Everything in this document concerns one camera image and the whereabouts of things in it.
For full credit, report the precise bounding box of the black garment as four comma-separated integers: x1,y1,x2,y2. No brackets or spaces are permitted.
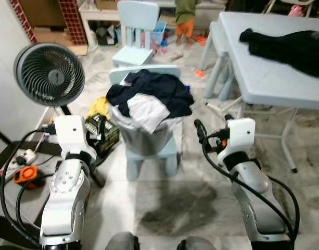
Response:
239,29,319,80

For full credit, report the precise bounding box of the pale grey folding table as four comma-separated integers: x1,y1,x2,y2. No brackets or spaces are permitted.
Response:
219,11,319,173

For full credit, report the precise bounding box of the pink toy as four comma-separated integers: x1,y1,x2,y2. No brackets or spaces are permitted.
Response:
289,4,305,16

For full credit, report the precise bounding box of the navy blue garment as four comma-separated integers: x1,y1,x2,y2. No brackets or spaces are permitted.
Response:
106,69,195,119

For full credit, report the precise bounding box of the grey robot right leg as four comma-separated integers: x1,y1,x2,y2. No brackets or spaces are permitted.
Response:
177,236,217,250

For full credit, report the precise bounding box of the grey robot leg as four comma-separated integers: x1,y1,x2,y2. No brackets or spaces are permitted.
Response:
105,232,142,250
177,236,217,250

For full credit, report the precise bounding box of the white garment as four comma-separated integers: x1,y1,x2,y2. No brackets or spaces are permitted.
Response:
120,93,171,134

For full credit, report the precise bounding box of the light blue kids chair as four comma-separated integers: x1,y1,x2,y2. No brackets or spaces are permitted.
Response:
108,65,182,180
111,0,160,68

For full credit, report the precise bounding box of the child in green shirt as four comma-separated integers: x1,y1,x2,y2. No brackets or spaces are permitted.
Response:
175,0,197,45

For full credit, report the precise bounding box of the grey laundry bucket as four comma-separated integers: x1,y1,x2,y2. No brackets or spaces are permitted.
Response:
108,104,183,156

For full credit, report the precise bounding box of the blue storage bin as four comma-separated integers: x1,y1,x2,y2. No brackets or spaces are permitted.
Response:
149,21,168,53

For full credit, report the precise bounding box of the black green box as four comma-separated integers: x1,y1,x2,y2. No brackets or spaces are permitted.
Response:
85,114,120,156

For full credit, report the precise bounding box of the yellow cloth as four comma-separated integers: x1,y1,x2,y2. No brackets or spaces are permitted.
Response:
88,97,110,120

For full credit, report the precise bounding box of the grey robot left leg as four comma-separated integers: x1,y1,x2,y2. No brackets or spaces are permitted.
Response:
105,232,142,250

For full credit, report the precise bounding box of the white shelf unit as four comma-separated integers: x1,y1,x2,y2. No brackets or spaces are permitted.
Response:
79,0,222,47

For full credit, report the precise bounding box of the brick pattern cardboard playhouse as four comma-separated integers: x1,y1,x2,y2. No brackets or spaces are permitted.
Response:
9,0,90,57

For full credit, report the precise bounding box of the grey standing fan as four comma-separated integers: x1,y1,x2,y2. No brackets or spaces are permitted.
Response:
14,43,105,188

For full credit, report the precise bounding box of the white power strip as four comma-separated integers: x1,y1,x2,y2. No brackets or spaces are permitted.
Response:
8,148,37,170

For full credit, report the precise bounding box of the orange black tool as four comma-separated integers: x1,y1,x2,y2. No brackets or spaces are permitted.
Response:
14,166,45,188

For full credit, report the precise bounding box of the dark low table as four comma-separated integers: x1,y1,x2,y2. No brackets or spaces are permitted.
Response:
0,125,61,248

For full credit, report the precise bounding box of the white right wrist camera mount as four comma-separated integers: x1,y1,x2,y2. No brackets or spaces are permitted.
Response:
218,118,256,162

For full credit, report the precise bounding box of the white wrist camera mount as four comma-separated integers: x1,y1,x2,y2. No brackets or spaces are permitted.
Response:
218,118,256,162
54,116,97,157

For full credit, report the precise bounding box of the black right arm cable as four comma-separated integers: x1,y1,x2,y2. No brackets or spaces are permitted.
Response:
195,120,300,243

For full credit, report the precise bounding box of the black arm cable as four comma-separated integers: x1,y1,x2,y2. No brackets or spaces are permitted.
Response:
195,120,300,243
0,128,57,246

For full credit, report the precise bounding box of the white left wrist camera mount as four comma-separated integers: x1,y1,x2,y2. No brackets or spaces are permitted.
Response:
54,116,97,157

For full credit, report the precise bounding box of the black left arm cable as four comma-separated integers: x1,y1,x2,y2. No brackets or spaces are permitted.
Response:
0,128,57,246

